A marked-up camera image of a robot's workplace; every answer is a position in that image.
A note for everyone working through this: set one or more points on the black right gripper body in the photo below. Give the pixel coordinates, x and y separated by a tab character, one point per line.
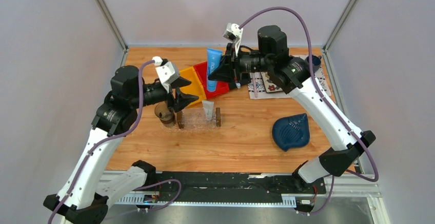
237	60

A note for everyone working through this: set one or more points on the floral square ceramic plate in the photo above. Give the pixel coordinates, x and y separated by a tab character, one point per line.
269	86

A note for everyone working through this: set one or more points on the blue ceramic mug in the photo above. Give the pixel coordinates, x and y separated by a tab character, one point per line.
316	63

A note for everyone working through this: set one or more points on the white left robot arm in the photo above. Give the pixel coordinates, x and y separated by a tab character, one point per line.
83	199

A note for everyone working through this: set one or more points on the blue shell shaped dish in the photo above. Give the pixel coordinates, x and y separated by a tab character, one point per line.
291	132

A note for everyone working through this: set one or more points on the white toothpaste tube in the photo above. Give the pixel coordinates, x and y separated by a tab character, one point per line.
208	107

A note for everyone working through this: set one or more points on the red plastic bin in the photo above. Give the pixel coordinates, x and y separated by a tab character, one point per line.
221	87

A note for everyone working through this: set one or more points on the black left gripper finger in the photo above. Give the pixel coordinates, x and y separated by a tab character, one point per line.
182	100
179	82

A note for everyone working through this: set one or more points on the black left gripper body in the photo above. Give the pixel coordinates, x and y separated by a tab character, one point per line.
171	100

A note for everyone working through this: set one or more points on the yellow plastic bin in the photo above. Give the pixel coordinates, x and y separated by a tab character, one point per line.
195	88

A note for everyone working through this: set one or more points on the black plastic bin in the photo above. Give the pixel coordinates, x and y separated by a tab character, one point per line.
231	85

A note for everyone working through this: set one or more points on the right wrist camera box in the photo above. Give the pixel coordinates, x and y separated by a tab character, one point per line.
234	33

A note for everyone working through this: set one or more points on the blue toothpaste tube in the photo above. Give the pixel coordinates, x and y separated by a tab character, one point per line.
213	61

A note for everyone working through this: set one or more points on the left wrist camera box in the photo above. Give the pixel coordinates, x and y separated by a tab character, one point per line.
167	72

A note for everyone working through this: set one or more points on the clear textured toiletry holder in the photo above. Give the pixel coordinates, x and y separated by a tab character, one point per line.
196	119

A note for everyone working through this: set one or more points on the pink handled fork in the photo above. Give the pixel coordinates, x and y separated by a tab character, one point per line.
254	85

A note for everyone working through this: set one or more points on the grey left frame post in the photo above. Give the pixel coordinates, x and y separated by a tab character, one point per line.
112	24

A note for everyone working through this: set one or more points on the clear textured glass tray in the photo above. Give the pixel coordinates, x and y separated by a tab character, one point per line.
176	129

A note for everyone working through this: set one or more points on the grey aluminium frame post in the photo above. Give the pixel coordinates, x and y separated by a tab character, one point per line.
350	5

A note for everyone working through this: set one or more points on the white patterned placemat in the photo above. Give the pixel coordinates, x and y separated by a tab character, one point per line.
261	87

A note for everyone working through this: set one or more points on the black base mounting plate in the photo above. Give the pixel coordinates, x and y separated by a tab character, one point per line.
227	187

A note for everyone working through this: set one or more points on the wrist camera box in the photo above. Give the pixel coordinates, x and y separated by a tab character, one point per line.
167	72
234	33

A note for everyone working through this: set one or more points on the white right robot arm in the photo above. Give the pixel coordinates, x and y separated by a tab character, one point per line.
292	75

